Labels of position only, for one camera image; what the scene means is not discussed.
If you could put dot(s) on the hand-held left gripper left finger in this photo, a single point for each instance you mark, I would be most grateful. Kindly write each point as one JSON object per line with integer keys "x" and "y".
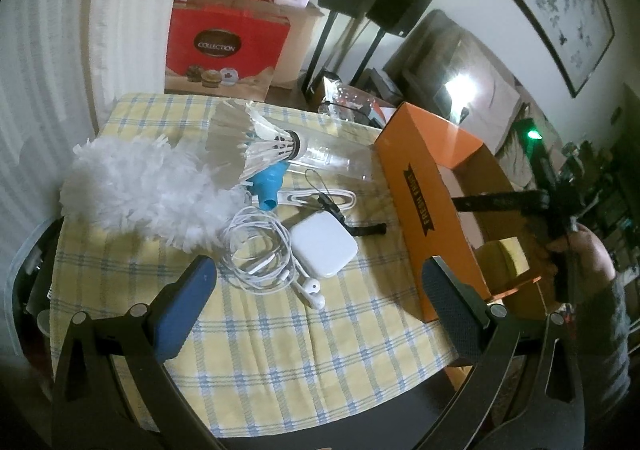
{"x": 186, "y": 302}

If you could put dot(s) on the yellow blue checkered tablecloth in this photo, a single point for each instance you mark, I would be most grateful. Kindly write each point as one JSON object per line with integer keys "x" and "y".
{"x": 300, "y": 345}

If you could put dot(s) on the person's right forearm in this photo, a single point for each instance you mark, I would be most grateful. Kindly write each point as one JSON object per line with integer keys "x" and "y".
{"x": 605, "y": 360}

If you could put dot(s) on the person's right hand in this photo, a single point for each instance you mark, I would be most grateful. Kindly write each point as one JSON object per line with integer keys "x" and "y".
{"x": 590, "y": 255}

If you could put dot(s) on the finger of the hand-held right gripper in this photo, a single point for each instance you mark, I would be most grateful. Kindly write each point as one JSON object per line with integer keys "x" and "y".
{"x": 492, "y": 202}

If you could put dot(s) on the brown sofa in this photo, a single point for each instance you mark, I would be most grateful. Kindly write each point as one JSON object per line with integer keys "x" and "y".
{"x": 450, "y": 59}

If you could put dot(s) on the stack of white shuttlecocks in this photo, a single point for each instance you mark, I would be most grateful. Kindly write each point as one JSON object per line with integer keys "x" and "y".
{"x": 250, "y": 144}

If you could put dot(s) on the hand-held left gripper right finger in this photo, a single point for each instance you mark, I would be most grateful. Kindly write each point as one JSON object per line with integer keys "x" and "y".
{"x": 452, "y": 310}

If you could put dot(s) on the white square charger case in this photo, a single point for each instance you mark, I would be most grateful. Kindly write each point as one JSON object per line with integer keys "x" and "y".
{"x": 324, "y": 245}

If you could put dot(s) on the orange cardboard box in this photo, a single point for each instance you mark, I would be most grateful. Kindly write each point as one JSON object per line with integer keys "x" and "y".
{"x": 415, "y": 190}

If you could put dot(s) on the red collection gift box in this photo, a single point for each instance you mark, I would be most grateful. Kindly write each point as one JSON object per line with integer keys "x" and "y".
{"x": 225, "y": 47}

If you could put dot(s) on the white curtain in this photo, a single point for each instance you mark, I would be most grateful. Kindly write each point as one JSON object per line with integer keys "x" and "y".
{"x": 65, "y": 54}

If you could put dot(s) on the white fluffy duster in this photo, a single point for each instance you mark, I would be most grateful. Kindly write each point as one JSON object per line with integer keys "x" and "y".
{"x": 145, "y": 185}

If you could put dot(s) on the clear plastic bag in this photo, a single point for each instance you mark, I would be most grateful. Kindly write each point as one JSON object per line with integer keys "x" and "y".
{"x": 342, "y": 94}

